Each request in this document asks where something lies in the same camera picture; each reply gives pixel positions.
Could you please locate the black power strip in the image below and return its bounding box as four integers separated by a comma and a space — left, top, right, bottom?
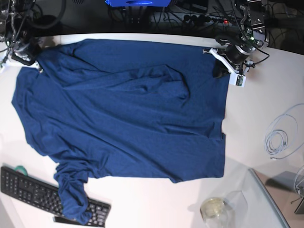
183, 14, 229, 26

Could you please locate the blue box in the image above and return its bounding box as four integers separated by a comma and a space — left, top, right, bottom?
105, 0, 171, 7

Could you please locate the black keyboard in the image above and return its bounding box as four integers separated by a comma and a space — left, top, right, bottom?
0, 166, 111, 228

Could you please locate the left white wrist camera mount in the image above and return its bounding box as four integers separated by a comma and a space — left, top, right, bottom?
203, 45, 254, 87

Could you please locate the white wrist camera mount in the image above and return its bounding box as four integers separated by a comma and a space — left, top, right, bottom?
0, 56, 43, 73
203, 45, 254, 87

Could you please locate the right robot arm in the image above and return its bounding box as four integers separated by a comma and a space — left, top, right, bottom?
0, 0, 67, 71

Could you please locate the blue t-shirt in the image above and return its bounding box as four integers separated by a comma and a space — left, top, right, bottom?
12, 39, 229, 224

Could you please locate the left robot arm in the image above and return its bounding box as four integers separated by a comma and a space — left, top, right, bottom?
212, 0, 270, 78

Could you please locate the coiled white cable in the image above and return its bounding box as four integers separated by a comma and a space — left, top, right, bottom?
264, 102, 304, 159

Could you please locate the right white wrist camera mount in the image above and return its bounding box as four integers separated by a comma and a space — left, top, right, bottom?
0, 56, 43, 73

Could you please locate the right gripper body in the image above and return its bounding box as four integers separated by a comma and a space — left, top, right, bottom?
10, 38, 43, 66

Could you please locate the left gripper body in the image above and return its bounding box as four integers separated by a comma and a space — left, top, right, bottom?
212, 44, 256, 78

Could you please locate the clear glass jar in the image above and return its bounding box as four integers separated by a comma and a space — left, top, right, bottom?
200, 190, 248, 228

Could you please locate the green tape roll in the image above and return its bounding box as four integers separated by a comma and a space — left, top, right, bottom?
14, 165, 28, 176

